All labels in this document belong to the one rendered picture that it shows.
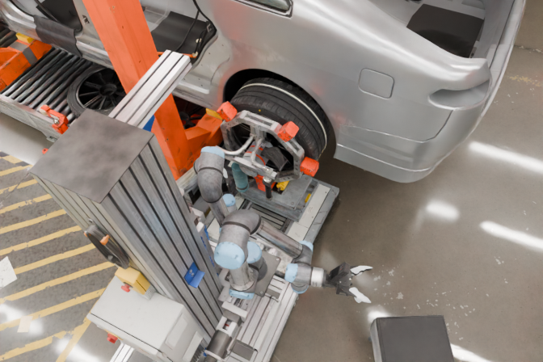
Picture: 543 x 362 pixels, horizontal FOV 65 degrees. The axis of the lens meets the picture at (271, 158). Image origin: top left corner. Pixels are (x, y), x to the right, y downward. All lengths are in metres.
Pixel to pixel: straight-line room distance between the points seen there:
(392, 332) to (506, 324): 0.88
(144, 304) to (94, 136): 0.83
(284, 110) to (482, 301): 1.87
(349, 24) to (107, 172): 1.29
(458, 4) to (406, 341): 2.44
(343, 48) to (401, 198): 1.71
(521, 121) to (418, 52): 2.39
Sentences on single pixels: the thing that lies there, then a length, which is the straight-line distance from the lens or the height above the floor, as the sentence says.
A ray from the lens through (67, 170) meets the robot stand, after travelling 1.28.
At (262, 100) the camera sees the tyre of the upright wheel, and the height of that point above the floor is 1.18.
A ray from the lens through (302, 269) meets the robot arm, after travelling 1.82.
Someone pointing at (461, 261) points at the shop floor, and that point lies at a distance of 3.39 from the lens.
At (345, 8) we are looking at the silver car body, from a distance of 2.08.
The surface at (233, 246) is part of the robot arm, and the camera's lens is 1.65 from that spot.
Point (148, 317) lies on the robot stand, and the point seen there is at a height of 1.23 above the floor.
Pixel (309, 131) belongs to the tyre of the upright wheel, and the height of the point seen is 1.04.
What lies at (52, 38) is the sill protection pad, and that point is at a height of 0.88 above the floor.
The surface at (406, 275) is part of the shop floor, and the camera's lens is 3.24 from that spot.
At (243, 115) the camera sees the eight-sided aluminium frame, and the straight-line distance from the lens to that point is 2.45.
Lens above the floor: 2.96
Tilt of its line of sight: 55 degrees down
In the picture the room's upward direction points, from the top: 5 degrees counter-clockwise
